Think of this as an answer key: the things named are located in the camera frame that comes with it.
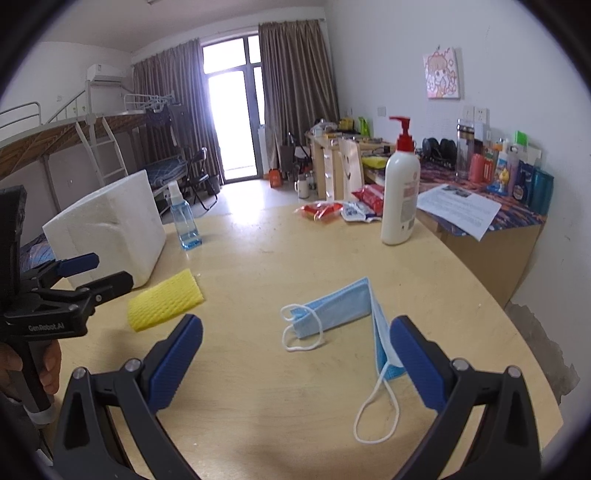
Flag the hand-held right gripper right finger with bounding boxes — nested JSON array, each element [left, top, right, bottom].
[[389, 315, 542, 480]]

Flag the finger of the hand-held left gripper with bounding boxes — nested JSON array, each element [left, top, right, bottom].
[[32, 271, 135, 320], [21, 252, 100, 292]]

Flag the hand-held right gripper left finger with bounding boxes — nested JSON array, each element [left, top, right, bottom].
[[53, 314, 204, 480]]

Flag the white foam box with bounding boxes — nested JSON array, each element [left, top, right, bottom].
[[42, 169, 166, 291]]

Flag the blue face mask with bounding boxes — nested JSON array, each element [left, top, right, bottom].
[[280, 277, 408, 445]]

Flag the person's left forearm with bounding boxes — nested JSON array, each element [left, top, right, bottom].
[[0, 392, 52, 468]]

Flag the person's left hand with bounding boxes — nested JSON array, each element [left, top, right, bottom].
[[0, 340, 62, 398]]

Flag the blue patterned bedding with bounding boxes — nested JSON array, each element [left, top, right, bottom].
[[18, 232, 62, 278]]

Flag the yellow sponge cloth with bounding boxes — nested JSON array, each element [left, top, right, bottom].
[[127, 269, 206, 333]]

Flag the blue spray bottle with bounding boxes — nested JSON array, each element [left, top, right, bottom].
[[167, 181, 204, 251]]

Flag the white bed ladder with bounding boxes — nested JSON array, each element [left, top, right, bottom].
[[75, 115, 129, 186]]

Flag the metal bunk bed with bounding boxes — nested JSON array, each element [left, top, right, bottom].
[[0, 102, 139, 232]]

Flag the bunk bed with blue bedding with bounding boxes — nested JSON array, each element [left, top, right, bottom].
[[123, 92, 191, 200]]

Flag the black folding chair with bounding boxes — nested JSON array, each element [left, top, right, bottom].
[[184, 147, 219, 212]]

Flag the printed paper sheet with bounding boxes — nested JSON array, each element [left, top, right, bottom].
[[416, 183, 502, 241]]

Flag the white lotion pump bottle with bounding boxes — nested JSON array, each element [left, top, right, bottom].
[[380, 116, 422, 247]]

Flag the red snack packet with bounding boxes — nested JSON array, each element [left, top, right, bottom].
[[351, 184, 387, 218], [295, 200, 345, 223]]

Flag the brown curtain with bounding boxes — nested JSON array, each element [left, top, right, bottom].
[[132, 39, 223, 186], [258, 19, 341, 172]]

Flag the white air conditioner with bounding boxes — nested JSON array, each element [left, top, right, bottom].
[[86, 63, 127, 84]]

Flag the white paper bag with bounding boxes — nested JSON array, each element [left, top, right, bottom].
[[339, 137, 366, 202]]

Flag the orange bottle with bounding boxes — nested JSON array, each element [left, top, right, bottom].
[[469, 153, 498, 184]]

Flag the dark blue bottle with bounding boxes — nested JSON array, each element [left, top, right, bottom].
[[512, 160, 534, 202]]

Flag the teal bottle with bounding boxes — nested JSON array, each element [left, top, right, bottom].
[[528, 168, 555, 216]]

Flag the glass balcony door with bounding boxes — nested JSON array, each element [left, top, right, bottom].
[[200, 32, 267, 184]]

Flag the black headphones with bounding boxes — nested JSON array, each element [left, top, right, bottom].
[[422, 137, 458, 163]]

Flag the wooden desk with drawers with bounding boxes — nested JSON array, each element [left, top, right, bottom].
[[304, 128, 399, 202]]

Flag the clear tumbler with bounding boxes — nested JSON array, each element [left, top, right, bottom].
[[455, 118, 476, 179]]

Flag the white tube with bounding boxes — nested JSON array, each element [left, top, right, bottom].
[[503, 147, 520, 185]]

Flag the pink cartoon wall picture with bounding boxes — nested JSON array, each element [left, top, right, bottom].
[[422, 45, 463, 100]]

